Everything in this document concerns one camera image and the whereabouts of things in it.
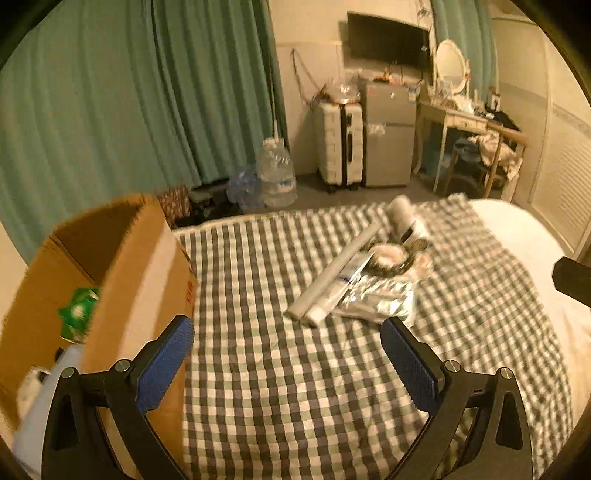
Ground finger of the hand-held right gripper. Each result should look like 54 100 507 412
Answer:
551 256 591 308

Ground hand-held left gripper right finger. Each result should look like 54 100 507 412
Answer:
381 316 534 480

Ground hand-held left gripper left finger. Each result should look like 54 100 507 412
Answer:
41 315 195 480

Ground brown cardboard box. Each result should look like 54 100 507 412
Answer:
0 194 199 480

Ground white duvet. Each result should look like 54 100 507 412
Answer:
468 198 591 462

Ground silver foil packet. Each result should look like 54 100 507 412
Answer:
332 272 416 324

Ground white louvered cabinet door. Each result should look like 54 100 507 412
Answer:
529 104 591 259

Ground green packet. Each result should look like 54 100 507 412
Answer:
58 286 102 344

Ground short white paper roll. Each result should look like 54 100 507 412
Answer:
300 258 370 328

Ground round black rimmed container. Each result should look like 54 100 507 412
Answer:
369 242 416 278

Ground green checkered blanket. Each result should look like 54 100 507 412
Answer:
173 196 575 480

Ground long white paper roll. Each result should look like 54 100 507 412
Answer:
286 217 389 319

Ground white cylindrical bottle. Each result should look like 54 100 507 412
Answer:
387 195 431 250

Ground patterned dark box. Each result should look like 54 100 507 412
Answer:
157 185 192 229

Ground pile of clothes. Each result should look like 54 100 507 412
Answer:
455 134 522 181

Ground wooden chair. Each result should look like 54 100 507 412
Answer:
443 122 529 199

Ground white dressing table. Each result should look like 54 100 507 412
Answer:
416 99 497 195

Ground blue plastic bags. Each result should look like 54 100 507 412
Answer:
226 164 259 208

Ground grey mini fridge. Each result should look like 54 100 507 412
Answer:
359 78 419 188

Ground large clear water bottle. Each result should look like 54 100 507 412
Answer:
255 137 298 208

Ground white hard suitcase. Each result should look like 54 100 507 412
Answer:
316 102 365 193

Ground white oval mirror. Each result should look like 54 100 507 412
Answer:
434 39 467 95

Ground wide green curtain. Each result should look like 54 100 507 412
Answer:
0 0 289 264

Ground narrow green curtain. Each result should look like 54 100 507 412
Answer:
431 0 499 93

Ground clear plastic bag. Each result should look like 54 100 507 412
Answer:
321 78 363 104

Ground black wall television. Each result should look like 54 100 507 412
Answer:
347 12 431 71

